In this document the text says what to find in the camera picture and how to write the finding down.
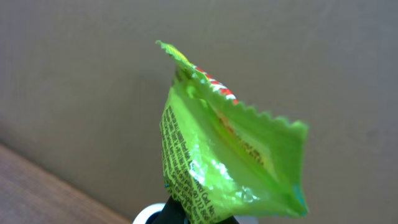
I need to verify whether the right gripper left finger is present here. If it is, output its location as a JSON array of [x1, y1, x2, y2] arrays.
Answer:
[[150, 197, 187, 224]]

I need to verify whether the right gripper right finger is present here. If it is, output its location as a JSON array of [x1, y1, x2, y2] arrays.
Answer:
[[216, 216, 239, 224]]

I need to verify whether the Haribo gummy candy bag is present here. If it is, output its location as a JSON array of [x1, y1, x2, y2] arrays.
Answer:
[[159, 42, 308, 223]]

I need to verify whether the white barcode scanner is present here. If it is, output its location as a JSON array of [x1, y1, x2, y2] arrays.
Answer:
[[132, 202, 259, 224]]

